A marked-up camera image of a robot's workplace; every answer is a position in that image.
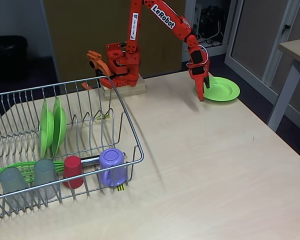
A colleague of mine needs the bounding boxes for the green plastic plate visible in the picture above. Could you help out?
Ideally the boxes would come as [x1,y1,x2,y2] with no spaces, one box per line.
[39,99,55,158]
[194,76,241,102]
[51,97,67,156]

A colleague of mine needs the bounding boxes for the purple plastic mug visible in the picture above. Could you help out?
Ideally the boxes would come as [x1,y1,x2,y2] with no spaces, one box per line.
[98,148,128,188]

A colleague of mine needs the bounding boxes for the red plastic cup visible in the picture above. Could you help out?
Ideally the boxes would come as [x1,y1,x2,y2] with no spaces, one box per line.
[62,156,84,189]

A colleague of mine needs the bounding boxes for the grey translucent plastic cup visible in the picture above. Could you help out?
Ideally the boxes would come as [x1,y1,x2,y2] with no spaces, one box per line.
[0,167,33,202]
[33,159,59,200]

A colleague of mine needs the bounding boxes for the green whisk metal handle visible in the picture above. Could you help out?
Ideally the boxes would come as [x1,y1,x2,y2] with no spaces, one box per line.
[0,151,128,186]

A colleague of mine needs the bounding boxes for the white tambour door cabinet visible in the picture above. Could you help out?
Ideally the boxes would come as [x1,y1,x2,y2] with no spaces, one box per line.
[181,0,300,118]

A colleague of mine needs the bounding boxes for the wooden base block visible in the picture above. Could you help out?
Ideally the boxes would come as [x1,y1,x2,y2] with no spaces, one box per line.
[102,74,147,101]

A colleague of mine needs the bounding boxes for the beige side table grey leg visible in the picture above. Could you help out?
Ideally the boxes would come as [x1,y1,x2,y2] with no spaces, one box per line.
[267,37,300,133]

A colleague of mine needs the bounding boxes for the brown cork board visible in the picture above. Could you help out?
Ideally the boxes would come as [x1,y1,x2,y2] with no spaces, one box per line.
[43,0,186,83]

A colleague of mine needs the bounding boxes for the black trash bin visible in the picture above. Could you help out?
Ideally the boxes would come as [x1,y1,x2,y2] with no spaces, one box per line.
[0,35,30,82]

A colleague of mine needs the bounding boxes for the white gripper servo cable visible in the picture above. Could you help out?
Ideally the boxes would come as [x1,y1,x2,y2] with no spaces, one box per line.
[185,44,209,69]

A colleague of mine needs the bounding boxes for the tangled cables in cabinet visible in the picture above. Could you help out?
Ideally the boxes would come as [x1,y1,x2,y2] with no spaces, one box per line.
[194,6,226,47]

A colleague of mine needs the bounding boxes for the metal wire dish rack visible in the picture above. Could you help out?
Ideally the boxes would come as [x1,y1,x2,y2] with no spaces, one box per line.
[0,74,145,221]

